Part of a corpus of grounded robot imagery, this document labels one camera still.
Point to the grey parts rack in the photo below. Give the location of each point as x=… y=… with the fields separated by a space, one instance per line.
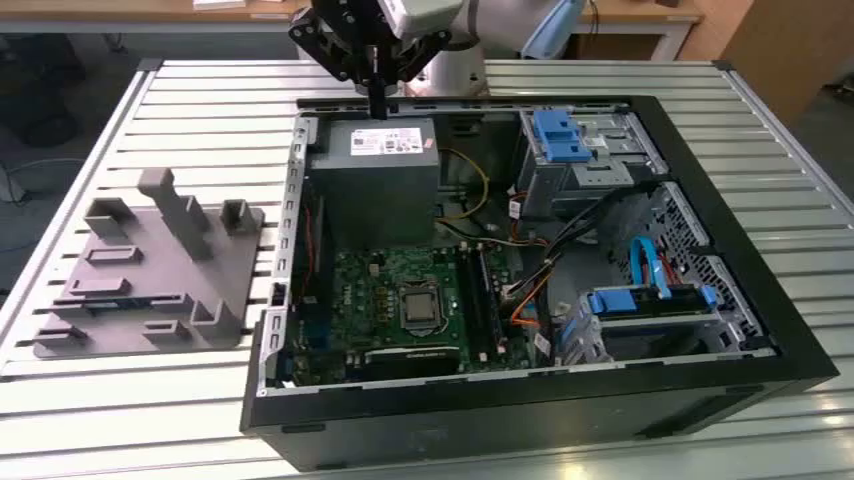
x=167 y=280

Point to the black case fan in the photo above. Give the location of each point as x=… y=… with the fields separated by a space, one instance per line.
x=321 y=265

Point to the white box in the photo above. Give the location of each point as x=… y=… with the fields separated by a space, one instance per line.
x=217 y=4

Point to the silver CPU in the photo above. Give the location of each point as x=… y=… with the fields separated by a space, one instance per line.
x=420 y=306

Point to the metal drive cage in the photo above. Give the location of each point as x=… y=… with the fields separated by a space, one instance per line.
x=601 y=175

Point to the black graphics card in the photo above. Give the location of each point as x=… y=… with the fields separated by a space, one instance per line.
x=410 y=362

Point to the green motherboard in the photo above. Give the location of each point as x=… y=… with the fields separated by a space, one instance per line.
x=361 y=300

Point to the brown wooden cabinet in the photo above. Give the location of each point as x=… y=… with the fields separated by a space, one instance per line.
x=788 y=50

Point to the black RAM slot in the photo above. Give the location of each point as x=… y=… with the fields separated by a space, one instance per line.
x=473 y=305
x=481 y=305
x=466 y=305

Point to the black CPU socket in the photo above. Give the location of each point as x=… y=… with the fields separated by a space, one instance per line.
x=422 y=330

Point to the metal disk bay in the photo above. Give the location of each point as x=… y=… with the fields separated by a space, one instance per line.
x=654 y=325

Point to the metal locking lever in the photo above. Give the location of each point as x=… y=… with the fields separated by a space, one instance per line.
x=444 y=310

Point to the hard disk in blue carrier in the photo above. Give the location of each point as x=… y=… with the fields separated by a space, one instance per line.
x=610 y=302

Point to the black chair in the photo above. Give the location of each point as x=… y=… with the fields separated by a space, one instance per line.
x=41 y=85

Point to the light wooden desk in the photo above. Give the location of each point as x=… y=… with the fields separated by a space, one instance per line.
x=134 y=15

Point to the grey power supply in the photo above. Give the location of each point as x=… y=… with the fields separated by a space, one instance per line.
x=374 y=200

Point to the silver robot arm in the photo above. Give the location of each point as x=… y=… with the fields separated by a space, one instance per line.
x=454 y=70

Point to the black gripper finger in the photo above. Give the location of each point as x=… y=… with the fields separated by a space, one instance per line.
x=323 y=55
x=421 y=55

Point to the blue RAM stick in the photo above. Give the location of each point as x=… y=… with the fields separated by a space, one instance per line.
x=117 y=303

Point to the blue plastic drive bracket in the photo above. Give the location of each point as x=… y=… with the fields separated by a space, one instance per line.
x=561 y=140

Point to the black PC case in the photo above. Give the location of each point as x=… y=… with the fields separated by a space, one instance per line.
x=468 y=425

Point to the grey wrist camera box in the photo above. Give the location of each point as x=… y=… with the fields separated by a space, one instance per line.
x=421 y=17

